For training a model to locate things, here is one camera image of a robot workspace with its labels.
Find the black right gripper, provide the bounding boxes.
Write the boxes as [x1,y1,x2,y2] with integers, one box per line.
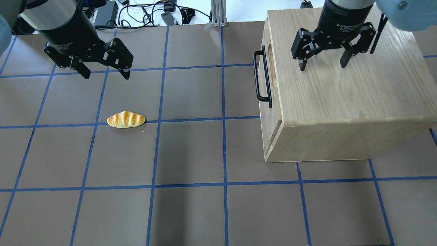
[291,0,376,71]

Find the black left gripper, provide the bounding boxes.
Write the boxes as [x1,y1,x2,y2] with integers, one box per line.
[21,6,134,80]

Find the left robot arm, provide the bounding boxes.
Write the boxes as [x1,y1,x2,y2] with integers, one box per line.
[1,0,134,80]

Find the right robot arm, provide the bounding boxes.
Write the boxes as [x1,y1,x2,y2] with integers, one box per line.
[291,0,437,71]

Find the light wooden drawer cabinet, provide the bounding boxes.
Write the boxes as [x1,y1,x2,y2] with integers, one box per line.
[258,8,437,162]

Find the black power adapter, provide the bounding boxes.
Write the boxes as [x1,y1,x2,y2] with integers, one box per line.
[94,1,118,28]

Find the toy bread roll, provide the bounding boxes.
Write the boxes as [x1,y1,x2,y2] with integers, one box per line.
[107,111,146,129]

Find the grey power brick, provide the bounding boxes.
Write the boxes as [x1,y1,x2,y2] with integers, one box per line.
[161,11,179,26]

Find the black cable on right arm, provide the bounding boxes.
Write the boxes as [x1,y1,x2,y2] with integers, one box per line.
[370,13,389,54]

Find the tangled black cables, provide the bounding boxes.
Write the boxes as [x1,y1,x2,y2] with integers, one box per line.
[113,0,212,29]

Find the black upper drawer handle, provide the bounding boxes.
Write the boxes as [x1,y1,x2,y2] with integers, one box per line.
[253,45,273,108]

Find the aluminium frame post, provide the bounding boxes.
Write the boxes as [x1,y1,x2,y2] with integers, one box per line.
[210,0,228,27]

